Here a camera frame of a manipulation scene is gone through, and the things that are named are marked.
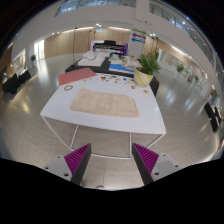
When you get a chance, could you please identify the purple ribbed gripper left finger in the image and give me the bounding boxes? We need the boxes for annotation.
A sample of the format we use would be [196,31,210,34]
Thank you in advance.
[64,144,92,185]

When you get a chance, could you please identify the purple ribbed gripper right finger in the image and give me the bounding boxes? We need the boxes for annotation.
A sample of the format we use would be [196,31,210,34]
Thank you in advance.
[132,143,159,185]

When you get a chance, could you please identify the beige quilted towel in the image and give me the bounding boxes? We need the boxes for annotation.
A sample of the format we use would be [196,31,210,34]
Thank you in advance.
[70,88,139,118]

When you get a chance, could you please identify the white table with metal legs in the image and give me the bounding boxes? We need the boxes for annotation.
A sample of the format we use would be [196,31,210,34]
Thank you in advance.
[39,72,167,160]

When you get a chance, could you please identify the black chairs at right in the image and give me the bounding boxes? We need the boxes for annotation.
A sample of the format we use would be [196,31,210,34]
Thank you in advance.
[204,102,222,133]

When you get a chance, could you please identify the black chairs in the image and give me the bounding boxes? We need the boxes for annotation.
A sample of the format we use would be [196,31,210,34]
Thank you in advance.
[204,102,222,133]
[2,70,31,94]

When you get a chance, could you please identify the red flat mat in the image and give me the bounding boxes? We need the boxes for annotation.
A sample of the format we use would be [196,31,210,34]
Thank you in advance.
[58,68,96,86]

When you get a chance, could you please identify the potted green plant striped pot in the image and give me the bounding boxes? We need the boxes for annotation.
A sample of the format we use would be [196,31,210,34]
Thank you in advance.
[134,51,160,87]

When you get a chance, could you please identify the black display table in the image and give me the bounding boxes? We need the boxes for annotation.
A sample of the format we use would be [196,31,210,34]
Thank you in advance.
[65,57,159,95]

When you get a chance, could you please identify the background green plant right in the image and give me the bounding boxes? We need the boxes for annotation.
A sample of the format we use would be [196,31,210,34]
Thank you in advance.
[176,63,185,73]

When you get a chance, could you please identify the background green plant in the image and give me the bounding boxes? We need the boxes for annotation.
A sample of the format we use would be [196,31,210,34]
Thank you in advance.
[30,55,36,61]
[176,63,185,73]

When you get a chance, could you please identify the blue sheet on table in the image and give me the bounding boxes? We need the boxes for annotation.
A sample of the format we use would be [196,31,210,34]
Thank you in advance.
[109,64,134,74]

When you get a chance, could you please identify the black chairs at left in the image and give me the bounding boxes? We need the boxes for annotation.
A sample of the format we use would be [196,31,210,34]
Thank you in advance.
[2,70,31,94]

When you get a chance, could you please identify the white model on table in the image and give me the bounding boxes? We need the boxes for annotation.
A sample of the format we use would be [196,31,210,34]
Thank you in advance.
[78,51,106,67]

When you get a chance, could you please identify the background green plant left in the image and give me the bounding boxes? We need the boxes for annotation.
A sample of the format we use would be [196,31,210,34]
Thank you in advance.
[30,55,36,61]

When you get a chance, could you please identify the white signboard with arrows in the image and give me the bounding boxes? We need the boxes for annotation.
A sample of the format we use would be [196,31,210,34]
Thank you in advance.
[128,29,146,58]

